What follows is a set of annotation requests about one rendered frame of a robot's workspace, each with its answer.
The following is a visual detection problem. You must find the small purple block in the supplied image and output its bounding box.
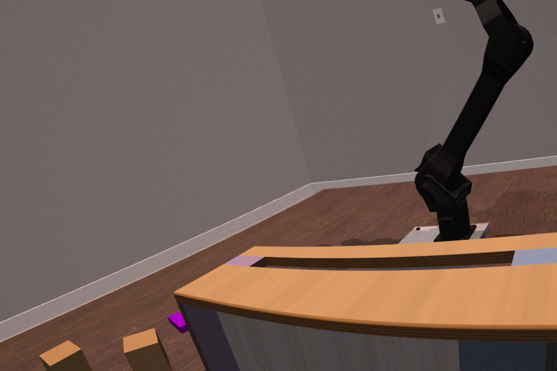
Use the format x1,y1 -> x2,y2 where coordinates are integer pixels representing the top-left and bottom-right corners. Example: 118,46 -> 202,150
168,312 -> 188,333

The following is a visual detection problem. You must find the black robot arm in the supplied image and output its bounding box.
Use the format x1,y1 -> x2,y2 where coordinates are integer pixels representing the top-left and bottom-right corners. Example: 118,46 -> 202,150
414,0 -> 534,242

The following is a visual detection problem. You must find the tan square block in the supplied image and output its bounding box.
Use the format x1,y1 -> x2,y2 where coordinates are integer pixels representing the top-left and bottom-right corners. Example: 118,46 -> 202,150
123,328 -> 172,371

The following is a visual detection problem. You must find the tan cube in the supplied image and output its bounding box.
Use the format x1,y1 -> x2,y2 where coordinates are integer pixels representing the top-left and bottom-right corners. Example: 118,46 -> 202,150
39,340 -> 92,371

